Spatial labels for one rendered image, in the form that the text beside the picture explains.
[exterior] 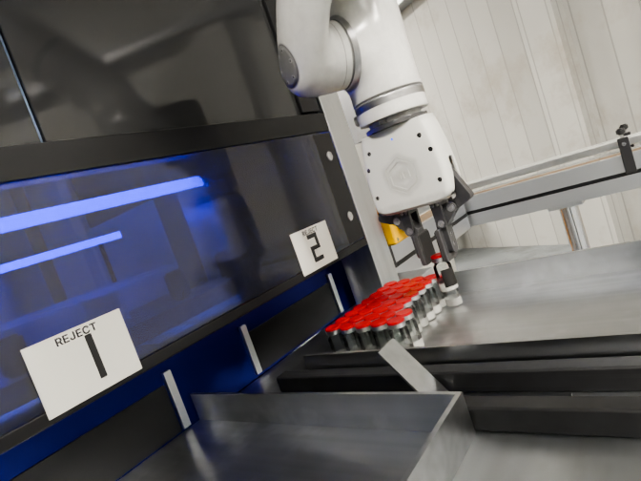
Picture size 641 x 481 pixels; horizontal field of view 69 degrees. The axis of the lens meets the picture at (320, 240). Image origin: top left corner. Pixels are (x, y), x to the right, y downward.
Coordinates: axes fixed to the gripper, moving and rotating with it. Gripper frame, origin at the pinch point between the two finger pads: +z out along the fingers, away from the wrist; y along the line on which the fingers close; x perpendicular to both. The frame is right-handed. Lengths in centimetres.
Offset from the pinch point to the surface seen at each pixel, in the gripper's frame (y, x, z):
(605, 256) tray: 15.4, 11.6, 8.1
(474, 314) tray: 1.1, 2.2, 10.2
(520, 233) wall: -105, 400, 87
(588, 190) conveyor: 4, 88, 12
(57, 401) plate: -16.8, -38.4, -1.7
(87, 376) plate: -16.9, -35.7, -2.3
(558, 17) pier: -21, 344, -72
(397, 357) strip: 1.8, -18.3, 5.7
